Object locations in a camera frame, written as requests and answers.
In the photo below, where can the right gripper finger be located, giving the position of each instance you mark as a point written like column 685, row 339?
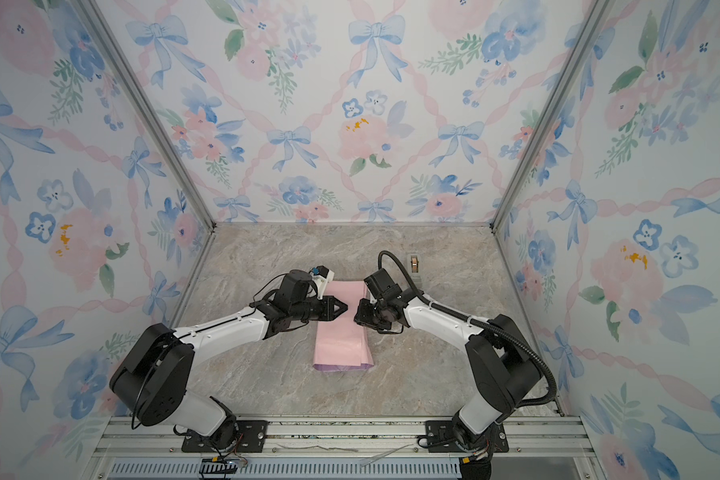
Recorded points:
column 363, row 320
column 365, row 307

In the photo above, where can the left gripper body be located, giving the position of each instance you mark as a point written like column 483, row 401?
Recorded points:
column 311, row 311

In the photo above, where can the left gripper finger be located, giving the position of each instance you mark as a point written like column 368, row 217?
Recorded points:
column 337, row 305
column 338, row 319

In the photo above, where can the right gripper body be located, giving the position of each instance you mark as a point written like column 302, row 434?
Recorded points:
column 382, row 321

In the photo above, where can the purple wrapping paper sheet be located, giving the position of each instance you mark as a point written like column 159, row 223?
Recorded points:
column 341, row 344

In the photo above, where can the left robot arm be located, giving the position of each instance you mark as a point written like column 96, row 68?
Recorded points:
column 152, row 379

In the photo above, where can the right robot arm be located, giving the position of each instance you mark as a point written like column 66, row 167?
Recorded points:
column 504, row 368

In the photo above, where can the beige tape dispenser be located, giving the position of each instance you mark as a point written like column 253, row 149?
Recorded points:
column 413, row 266

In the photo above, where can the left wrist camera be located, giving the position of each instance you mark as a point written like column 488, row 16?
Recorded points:
column 321, row 277

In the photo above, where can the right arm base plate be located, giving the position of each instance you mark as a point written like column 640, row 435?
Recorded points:
column 448, row 436

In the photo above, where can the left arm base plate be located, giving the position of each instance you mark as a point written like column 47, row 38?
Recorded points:
column 240, row 436

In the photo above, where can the aluminium front rail frame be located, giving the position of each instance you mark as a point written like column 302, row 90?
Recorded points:
column 539, row 447

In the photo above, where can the white slotted cable duct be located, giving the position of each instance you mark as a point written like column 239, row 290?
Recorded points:
column 285, row 468

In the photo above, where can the left aluminium corner post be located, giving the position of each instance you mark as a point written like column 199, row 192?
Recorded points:
column 94, row 21

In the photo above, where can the aluminium corner post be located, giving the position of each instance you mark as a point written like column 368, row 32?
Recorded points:
column 94, row 21
column 584, row 40

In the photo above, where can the right aluminium corner post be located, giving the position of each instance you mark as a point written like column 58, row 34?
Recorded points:
column 584, row 40

